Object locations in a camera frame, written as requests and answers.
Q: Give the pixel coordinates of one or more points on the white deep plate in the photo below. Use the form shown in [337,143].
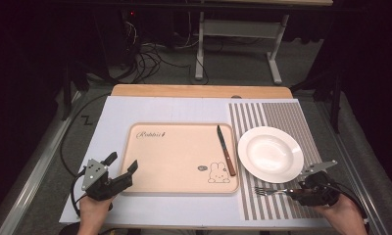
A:
[270,155]

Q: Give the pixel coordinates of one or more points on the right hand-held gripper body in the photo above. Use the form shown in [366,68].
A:
[318,191]

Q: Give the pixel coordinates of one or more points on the person's left hand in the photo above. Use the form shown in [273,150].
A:
[94,210]

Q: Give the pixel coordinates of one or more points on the black stand leg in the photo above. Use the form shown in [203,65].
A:
[337,104]
[66,98]

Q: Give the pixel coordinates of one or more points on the person's right hand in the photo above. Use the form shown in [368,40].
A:
[339,209]

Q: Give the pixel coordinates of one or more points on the white board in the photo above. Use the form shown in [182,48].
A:
[171,109]

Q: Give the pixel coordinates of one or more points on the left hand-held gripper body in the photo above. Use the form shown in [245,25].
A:
[99,182]

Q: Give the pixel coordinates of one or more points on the beige rabbit print tray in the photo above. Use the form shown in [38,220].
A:
[171,163]

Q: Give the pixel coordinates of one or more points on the white metal stand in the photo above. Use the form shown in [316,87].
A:
[239,28]

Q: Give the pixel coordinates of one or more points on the aluminium floor rail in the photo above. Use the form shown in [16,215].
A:
[29,182]
[342,153]

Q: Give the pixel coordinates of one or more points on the grey white striped placemat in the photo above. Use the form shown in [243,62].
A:
[282,114]

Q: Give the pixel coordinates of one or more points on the wooden table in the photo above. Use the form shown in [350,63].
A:
[200,91]

